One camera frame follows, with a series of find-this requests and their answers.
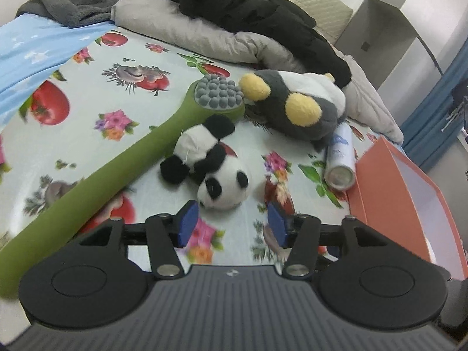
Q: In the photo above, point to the white spray can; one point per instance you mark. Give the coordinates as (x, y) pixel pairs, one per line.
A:
(339, 171)

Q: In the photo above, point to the light blue bed sheet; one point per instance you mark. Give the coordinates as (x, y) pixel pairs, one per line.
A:
(32, 48)

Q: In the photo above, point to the grey duvet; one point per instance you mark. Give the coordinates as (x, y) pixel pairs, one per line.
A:
(163, 20)

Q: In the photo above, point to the green long-handled massage brush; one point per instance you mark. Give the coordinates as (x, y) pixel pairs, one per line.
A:
(54, 227)

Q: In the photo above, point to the black jacket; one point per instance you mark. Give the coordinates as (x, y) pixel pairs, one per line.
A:
(282, 21)

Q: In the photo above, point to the orange shoe box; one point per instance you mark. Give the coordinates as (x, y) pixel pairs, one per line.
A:
(395, 197)

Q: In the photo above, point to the fruit pattern tablecloth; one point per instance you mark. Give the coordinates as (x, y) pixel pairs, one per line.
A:
(96, 110)

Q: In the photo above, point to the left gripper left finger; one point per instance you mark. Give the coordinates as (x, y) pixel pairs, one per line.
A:
(165, 233)

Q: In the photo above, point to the small panda plush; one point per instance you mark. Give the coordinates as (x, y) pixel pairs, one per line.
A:
(222, 178)

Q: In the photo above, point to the blue curtain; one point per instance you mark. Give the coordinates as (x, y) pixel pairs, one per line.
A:
(434, 125)

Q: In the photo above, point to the grey penguin plush toy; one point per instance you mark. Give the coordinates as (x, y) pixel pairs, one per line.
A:
(306, 107)

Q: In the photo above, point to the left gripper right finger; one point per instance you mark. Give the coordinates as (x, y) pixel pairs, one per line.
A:
(301, 234)

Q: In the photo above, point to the dark grey blanket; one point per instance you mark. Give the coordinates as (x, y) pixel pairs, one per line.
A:
(71, 13)

